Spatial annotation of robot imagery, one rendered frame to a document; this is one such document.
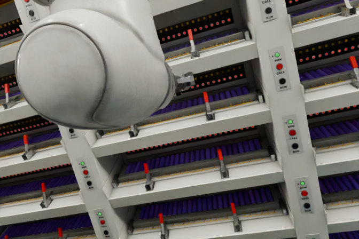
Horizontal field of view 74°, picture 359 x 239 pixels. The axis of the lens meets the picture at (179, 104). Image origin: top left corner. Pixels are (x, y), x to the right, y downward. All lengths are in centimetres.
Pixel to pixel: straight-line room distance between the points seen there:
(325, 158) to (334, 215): 20
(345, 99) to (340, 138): 15
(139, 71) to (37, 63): 7
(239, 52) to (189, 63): 15
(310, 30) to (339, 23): 7
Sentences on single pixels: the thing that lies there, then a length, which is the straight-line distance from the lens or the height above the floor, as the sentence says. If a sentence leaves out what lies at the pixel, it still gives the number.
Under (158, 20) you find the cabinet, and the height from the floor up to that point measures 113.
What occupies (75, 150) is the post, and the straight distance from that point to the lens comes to 92.
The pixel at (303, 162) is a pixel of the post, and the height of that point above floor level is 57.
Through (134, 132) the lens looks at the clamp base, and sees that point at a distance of 81.
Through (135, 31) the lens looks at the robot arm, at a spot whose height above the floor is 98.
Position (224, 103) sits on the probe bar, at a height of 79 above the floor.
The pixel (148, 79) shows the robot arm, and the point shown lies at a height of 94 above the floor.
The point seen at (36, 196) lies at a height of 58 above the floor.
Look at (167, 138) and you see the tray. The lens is 79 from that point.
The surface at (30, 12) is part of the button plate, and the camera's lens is 94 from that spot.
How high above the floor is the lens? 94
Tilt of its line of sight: 8 degrees down
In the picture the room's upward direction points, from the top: 15 degrees counter-clockwise
